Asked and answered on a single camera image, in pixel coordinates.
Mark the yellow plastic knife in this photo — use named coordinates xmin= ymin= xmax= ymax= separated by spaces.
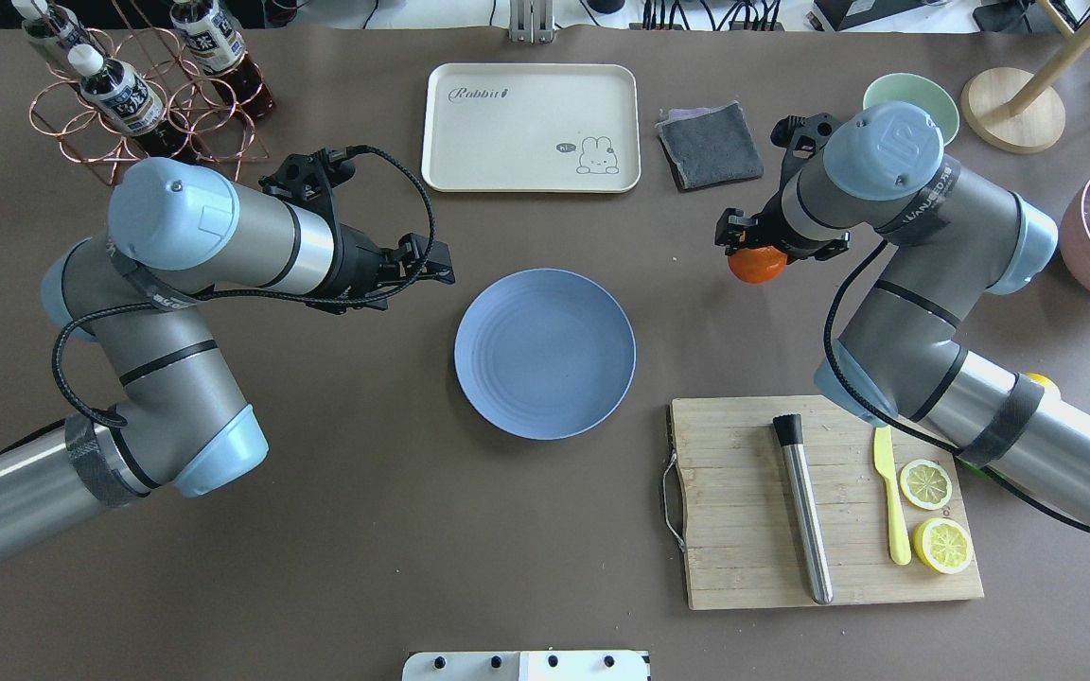
xmin=872 ymin=427 xmax=912 ymax=566

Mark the wooden cutting board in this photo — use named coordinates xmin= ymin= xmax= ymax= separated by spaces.
xmin=669 ymin=396 xmax=985 ymax=611

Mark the grey folded cloth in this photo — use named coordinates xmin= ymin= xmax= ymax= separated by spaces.
xmin=655 ymin=100 xmax=765 ymax=191

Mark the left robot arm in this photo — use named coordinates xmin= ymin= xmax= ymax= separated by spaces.
xmin=0 ymin=146 xmax=455 ymax=561

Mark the copper wire bottle rack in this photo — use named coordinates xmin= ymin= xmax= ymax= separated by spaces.
xmin=14 ymin=1 xmax=275 ymax=185

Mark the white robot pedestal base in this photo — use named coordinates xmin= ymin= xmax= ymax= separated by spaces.
xmin=401 ymin=648 xmax=652 ymax=680

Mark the tea bottle middle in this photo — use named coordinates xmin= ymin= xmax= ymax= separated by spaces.
xmin=68 ymin=44 xmax=199 ymax=165

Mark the blue round plate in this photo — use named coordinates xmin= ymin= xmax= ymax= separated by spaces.
xmin=453 ymin=268 xmax=637 ymax=441

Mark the wooden cup stand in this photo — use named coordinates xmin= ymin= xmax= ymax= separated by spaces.
xmin=958 ymin=1 xmax=1090 ymax=154

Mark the upper lemon slice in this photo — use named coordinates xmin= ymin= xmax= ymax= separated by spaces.
xmin=897 ymin=460 xmax=955 ymax=512

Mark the cream rabbit tray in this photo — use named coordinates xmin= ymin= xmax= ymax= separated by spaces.
xmin=421 ymin=63 xmax=642 ymax=193

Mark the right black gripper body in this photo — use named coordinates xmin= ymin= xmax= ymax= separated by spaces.
xmin=714 ymin=191 xmax=851 ymax=264

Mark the steel muddler black tip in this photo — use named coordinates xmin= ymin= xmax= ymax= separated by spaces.
xmin=771 ymin=413 xmax=834 ymax=606

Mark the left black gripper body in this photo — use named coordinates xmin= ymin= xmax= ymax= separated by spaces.
xmin=322 ymin=223 xmax=413 ymax=299

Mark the orange mandarin fruit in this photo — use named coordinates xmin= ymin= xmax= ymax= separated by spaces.
xmin=727 ymin=246 xmax=790 ymax=284

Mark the mint green bowl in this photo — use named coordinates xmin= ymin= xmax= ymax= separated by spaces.
xmin=862 ymin=73 xmax=960 ymax=144

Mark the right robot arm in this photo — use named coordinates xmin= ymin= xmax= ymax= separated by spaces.
xmin=714 ymin=102 xmax=1090 ymax=527

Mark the tea bottle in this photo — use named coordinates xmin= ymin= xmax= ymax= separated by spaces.
xmin=68 ymin=44 xmax=199 ymax=165
xmin=11 ymin=0 xmax=104 ymax=75
xmin=169 ymin=1 xmax=275 ymax=121

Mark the tea bottle left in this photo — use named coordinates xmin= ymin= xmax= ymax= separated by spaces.
xmin=11 ymin=0 xmax=104 ymax=75

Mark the upper whole lemon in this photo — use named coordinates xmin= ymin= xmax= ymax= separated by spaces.
xmin=1025 ymin=374 xmax=1063 ymax=398

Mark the lower lemon half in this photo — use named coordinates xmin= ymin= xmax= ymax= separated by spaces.
xmin=912 ymin=516 xmax=974 ymax=576

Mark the tea bottle right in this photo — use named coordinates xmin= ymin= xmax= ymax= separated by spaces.
xmin=169 ymin=1 xmax=275 ymax=121

